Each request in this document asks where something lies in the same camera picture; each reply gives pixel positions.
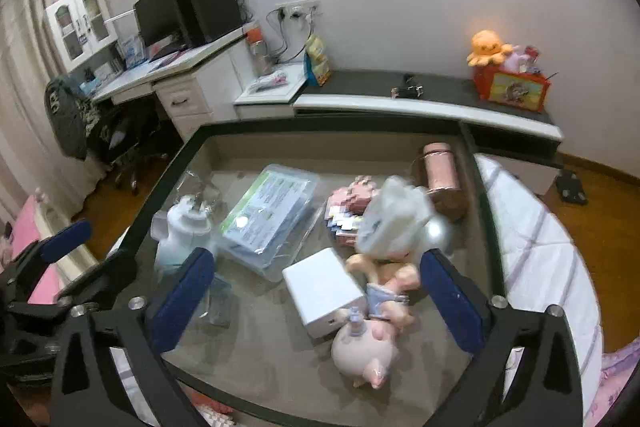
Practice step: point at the purple printed blanket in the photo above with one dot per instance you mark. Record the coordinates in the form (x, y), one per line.
(607, 387)

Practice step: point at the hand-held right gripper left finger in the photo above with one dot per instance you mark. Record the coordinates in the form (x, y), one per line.
(182, 302)

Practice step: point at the grey fabric storage box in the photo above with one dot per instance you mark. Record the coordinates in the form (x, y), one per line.
(280, 347)

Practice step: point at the blue white box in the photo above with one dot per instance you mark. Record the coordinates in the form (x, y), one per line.
(131, 52)

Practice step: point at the purple plush toy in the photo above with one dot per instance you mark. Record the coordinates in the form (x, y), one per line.
(515, 59)

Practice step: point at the white desk lamp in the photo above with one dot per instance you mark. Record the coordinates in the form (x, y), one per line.
(120, 16)

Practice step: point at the white cardboard box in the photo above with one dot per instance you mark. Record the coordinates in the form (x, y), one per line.
(320, 287)

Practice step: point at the white desk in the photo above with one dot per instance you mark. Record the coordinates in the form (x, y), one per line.
(185, 97)

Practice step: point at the black computer monitor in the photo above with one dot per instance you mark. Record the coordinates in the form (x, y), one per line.
(160, 17)

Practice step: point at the dark printed jacket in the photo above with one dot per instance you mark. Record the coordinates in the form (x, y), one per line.
(67, 117)

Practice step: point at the red printed toy box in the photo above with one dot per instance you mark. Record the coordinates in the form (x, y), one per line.
(515, 89)

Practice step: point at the pink pig toy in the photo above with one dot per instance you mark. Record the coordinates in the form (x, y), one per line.
(362, 352)

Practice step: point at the black office chair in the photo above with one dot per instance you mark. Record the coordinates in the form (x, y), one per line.
(130, 142)

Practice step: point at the small clear plastic box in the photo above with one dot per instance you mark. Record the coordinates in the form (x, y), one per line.
(220, 304)

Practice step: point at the small black device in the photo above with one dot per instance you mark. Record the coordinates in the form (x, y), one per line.
(407, 91)

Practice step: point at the white glass-door cabinet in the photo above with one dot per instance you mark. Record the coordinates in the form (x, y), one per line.
(80, 27)

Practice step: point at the white tissue packet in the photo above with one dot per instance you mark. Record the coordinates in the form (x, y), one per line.
(395, 217)

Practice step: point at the colourful card stack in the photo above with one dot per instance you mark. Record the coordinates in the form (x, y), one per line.
(342, 227)

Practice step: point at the pink red patterned item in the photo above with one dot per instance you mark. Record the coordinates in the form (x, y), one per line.
(215, 412)

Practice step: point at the beige curtain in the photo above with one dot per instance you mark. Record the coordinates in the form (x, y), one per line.
(25, 82)

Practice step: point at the pink printed pouch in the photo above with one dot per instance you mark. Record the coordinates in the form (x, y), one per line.
(270, 82)

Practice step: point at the large black speaker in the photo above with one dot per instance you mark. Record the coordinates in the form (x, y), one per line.
(207, 7)

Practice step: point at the orange-capped clear bottle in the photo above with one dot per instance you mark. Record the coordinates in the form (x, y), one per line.
(260, 54)

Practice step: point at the orange octopus plush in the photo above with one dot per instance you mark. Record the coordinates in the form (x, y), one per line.
(487, 47)

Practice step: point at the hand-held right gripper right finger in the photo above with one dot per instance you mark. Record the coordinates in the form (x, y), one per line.
(452, 302)

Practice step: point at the rose gold metal cup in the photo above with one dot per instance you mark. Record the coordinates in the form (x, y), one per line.
(442, 177)

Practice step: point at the clear plastic case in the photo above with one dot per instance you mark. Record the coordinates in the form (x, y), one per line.
(265, 217)

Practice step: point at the pink white bed frame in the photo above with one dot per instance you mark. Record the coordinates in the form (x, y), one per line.
(35, 217)

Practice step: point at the white wall outlet strip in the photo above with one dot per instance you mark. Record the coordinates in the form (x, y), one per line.
(300, 7)

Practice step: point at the pink block toy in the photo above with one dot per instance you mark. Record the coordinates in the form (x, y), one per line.
(352, 194)

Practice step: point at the small black object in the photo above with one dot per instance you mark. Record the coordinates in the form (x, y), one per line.
(571, 188)

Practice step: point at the small baby doll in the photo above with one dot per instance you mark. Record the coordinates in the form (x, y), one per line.
(387, 292)

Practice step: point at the yellow blue snack bag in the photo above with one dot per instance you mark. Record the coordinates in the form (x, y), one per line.
(317, 62)

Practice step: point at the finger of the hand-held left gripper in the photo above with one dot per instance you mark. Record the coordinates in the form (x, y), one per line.
(65, 239)
(100, 274)

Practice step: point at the low dark-topped cabinet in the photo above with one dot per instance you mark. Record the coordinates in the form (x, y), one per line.
(450, 107)

